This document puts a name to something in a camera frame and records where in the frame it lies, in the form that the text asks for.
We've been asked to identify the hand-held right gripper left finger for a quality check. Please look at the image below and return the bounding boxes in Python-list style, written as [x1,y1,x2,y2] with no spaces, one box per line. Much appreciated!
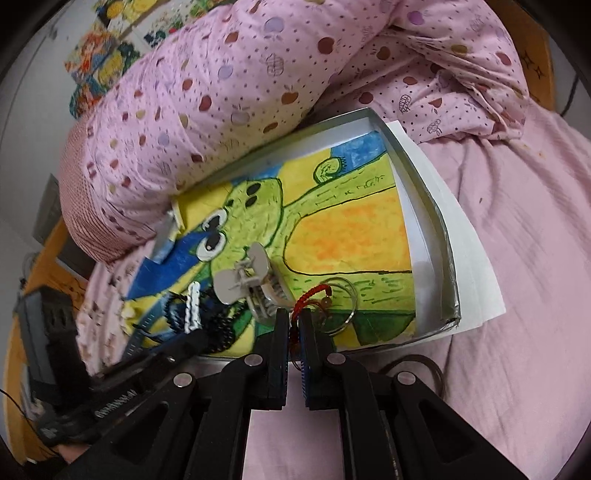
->
[76,307,289,480]

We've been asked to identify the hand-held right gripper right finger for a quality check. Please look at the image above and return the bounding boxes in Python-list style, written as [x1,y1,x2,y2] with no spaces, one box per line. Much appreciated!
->
[298,308,527,480]

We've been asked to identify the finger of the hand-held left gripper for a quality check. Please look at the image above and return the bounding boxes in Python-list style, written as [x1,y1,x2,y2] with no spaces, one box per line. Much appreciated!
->
[95,314,158,377]
[88,330,215,418]

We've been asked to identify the red string bracelet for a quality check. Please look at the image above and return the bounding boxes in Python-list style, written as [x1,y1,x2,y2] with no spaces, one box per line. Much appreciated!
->
[288,284,335,370]

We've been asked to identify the black bead necklace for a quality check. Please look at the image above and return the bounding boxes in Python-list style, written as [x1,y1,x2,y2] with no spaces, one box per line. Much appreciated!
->
[161,281,259,356]

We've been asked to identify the clear ring bangle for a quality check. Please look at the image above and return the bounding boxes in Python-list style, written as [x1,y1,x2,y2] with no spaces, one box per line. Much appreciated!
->
[318,277,359,336]

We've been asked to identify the grey hair claw clip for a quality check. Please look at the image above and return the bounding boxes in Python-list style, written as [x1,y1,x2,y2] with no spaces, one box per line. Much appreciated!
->
[213,242,289,324]

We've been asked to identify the grey shallow tray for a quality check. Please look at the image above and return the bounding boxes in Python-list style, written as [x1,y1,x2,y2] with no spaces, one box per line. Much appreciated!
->
[124,107,462,366]

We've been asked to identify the green dinosaur drawing sheet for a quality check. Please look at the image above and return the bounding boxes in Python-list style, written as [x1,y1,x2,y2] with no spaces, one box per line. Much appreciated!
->
[127,131,419,356]

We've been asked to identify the white paper sheets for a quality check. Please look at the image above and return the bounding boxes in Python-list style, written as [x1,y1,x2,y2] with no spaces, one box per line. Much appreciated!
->
[385,120,507,334]

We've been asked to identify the pink floral bedsheet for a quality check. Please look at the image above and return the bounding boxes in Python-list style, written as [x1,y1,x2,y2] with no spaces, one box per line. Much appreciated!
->
[76,104,591,480]

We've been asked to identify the pink dotted rolled quilt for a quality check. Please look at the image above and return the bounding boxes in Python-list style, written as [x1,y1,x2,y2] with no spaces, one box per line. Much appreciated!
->
[85,0,529,222]

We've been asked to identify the white red poster drawing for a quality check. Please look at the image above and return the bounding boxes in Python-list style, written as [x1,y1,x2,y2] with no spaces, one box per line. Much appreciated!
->
[143,14,195,49]

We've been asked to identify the dark brown hair tie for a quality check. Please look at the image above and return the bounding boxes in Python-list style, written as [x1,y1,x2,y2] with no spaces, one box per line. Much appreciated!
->
[379,354,445,398]

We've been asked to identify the orange dinosaur wall drawing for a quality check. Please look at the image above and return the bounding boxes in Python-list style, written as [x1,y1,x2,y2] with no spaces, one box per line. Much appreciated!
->
[67,21,141,118]

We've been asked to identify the blue yellow beach wall drawing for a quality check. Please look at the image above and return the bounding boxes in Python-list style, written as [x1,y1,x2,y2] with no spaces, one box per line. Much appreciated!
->
[95,0,155,28]

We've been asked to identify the black cable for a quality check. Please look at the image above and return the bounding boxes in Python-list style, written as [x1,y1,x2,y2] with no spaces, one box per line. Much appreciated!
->
[556,74,581,119]

